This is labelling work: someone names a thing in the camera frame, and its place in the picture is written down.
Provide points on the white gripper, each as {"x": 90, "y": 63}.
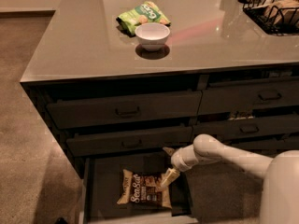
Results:
{"x": 177, "y": 160}

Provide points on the brown sea salt chip bag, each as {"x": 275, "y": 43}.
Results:
{"x": 144, "y": 189}

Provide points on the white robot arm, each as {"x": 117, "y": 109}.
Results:
{"x": 280, "y": 175}

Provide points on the middle left drawer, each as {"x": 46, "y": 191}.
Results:
{"x": 103, "y": 143}

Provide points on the open bottom left drawer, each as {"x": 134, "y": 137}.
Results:
{"x": 102, "y": 187}

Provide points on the top right drawer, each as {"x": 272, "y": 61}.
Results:
{"x": 249, "y": 96}

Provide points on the top left drawer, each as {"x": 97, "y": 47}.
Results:
{"x": 121, "y": 109}

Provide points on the bottom right drawer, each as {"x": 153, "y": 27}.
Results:
{"x": 268, "y": 146}

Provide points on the green chip bag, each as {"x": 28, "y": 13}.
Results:
{"x": 148, "y": 12}

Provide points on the brown snack bag in basket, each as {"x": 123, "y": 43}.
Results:
{"x": 283, "y": 12}

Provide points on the dark kitchen island cabinet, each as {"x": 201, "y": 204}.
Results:
{"x": 85, "y": 54}

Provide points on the white ceramic bowl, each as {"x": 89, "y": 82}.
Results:
{"x": 152, "y": 36}

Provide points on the black wire basket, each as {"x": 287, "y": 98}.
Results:
{"x": 255, "y": 9}

